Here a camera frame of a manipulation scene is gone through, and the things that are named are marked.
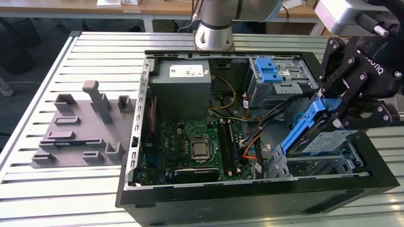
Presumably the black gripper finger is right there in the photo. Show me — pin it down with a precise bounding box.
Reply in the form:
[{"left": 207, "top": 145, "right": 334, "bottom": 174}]
[
  {"left": 330, "top": 94, "right": 402, "bottom": 130},
  {"left": 317, "top": 37, "right": 369, "bottom": 99}
]

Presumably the hard disk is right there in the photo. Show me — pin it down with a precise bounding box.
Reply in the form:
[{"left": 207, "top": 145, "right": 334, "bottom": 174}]
[{"left": 279, "top": 96, "right": 359, "bottom": 157}]

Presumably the silver disk bay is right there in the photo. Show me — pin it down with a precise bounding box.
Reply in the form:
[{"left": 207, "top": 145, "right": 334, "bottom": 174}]
[{"left": 262, "top": 141, "right": 363, "bottom": 179}]

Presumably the blue plastic drive latch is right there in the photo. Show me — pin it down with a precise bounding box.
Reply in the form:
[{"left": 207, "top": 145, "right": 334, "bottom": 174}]
[{"left": 255, "top": 57, "right": 283, "bottom": 83}]

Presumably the grey metal drive cage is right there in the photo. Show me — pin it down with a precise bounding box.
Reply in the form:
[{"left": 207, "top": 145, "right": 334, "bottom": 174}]
[{"left": 247, "top": 56, "right": 319, "bottom": 109}]

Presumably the green RAM stick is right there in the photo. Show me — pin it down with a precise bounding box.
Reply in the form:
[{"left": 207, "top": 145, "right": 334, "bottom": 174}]
[{"left": 225, "top": 120, "right": 242, "bottom": 173}]

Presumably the grey power supply unit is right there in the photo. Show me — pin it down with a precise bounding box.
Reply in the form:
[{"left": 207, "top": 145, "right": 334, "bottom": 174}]
[{"left": 147, "top": 59, "right": 211, "bottom": 122}]

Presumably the black PC case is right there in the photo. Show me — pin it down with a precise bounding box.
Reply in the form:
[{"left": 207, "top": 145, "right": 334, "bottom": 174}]
[{"left": 114, "top": 49, "right": 401, "bottom": 227}]

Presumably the silver CPU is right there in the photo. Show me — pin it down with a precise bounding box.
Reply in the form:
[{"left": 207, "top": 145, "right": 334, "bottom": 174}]
[{"left": 190, "top": 141, "right": 209, "bottom": 159}]

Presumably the green motherboard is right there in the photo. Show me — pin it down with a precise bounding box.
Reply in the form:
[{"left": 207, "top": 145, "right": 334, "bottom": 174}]
[{"left": 133, "top": 119, "right": 253, "bottom": 185}]

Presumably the black graphics card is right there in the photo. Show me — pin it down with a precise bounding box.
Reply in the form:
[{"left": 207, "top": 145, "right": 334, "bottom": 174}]
[{"left": 171, "top": 166, "right": 219, "bottom": 183}]

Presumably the large white box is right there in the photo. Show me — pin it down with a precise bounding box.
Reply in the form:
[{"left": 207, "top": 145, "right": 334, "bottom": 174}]
[{"left": 95, "top": 0, "right": 122, "bottom": 9}]

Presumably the grey parts rack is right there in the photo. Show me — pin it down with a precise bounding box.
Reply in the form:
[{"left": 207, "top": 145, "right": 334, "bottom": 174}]
[{"left": 30, "top": 80, "right": 139, "bottom": 169}]

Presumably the wooden desk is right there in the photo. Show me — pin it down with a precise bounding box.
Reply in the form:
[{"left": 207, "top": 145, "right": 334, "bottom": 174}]
[{"left": 0, "top": 0, "right": 325, "bottom": 36}]

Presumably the black chair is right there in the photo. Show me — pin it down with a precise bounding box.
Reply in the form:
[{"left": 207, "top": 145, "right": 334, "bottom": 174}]
[{"left": 0, "top": 17, "right": 41, "bottom": 75}]

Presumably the grey desk foot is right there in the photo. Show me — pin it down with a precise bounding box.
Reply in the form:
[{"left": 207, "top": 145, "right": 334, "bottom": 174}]
[{"left": 0, "top": 78, "right": 14, "bottom": 96}]

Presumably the black wire bundle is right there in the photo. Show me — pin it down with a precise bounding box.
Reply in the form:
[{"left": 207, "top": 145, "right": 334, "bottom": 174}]
[{"left": 242, "top": 94, "right": 315, "bottom": 148}]

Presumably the yellow wire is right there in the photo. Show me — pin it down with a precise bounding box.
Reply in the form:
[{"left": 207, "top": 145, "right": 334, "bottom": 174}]
[{"left": 209, "top": 75, "right": 237, "bottom": 111}]

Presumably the orange wire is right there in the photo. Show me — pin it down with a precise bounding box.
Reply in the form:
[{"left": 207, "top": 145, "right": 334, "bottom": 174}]
[{"left": 242, "top": 139, "right": 262, "bottom": 159}]

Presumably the red wire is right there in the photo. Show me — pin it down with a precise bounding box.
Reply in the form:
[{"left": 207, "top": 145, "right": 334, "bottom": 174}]
[{"left": 139, "top": 94, "right": 157, "bottom": 152}]

